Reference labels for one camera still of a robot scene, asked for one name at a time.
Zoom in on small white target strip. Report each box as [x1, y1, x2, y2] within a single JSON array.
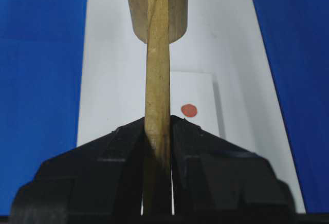
[[170, 71, 220, 136]]

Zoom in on large white foam board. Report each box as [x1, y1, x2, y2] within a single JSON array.
[[77, 0, 305, 213]]

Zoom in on wooden mallet hammer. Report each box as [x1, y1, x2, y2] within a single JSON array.
[[128, 0, 188, 216]]

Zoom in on red dot mark right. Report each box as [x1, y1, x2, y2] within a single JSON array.
[[181, 103, 198, 118]]

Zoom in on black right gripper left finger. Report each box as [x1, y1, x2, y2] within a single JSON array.
[[10, 119, 144, 216]]

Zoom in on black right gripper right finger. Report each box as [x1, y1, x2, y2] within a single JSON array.
[[171, 116, 295, 215]]

